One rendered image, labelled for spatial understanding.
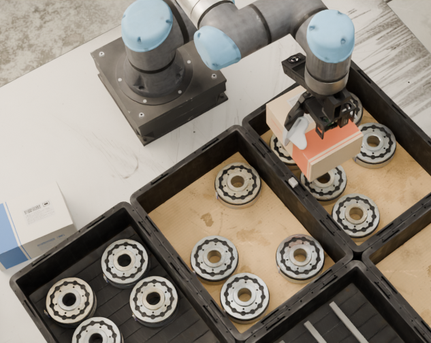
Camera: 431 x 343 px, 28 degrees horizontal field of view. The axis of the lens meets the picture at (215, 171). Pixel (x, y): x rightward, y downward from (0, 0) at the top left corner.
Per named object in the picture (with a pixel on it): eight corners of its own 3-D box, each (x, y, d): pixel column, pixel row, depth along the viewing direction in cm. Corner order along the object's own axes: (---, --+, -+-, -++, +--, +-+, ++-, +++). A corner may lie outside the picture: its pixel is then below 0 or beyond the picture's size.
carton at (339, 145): (266, 122, 175) (265, 104, 168) (314, 95, 177) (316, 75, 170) (310, 182, 168) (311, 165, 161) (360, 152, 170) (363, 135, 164)
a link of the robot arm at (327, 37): (336, -5, 138) (367, 32, 134) (331, 35, 148) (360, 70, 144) (295, 17, 136) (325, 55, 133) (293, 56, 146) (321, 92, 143)
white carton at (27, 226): (1, 271, 201) (-10, 258, 193) (-14, 229, 206) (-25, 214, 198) (80, 237, 203) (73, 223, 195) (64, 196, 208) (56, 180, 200)
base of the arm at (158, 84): (116, 56, 213) (110, 34, 204) (173, 38, 214) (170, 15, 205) (135, 106, 206) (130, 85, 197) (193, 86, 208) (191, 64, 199)
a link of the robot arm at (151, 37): (116, 42, 203) (108, 9, 190) (165, 18, 205) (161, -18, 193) (140, 79, 198) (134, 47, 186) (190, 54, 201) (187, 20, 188)
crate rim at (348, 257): (127, 202, 184) (125, 197, 182) (238, 126, 191) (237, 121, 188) (240, 347, 168) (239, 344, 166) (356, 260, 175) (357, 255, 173)
